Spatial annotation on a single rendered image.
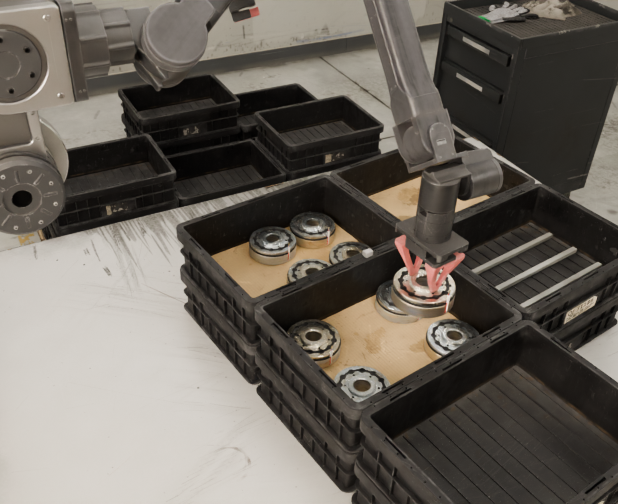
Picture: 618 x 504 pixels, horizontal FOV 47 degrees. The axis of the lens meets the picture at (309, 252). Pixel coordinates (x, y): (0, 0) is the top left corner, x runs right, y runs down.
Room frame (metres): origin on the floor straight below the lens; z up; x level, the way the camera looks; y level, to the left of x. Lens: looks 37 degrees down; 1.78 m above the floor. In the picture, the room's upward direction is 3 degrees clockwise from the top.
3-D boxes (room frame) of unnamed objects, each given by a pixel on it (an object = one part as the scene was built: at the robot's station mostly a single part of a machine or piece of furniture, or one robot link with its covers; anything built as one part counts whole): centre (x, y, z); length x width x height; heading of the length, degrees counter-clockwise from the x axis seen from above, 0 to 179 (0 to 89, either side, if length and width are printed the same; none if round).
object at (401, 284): (0.90, -0.19, 1.04); 0.10 x 0.10 x 0.01
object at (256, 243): (1.26, 0.08, 0.86); 0.10 x 0.10 x 0.01
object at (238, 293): (1.20, 0.03, 0.92); 0.40 x 0.30 x 0.02; 128
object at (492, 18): (2.84, -0.72, 0.88); 0.25 x 0.19 x 0.03; 120
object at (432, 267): (0.89, -0.20, 1.09); 0.07 x 0.07 x 0.09; 37
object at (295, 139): (2.40, -0.01, 0.37); 0.40 x 0.30 x 0.45; 120
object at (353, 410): (0.96, -0.15, 0.92); 0.40 x 0.30 x 0.02; 128
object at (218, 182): (2.20, 0.34, 0.31); 0.40 x 0.30 x 0.34; 120
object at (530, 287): (1.21, -0.47, 0.87); 0.40 x 0.30 x 0.11; 128
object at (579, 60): (2.83, -0.86, 0.45); 0.60 x 0.45 x 0.90; 120
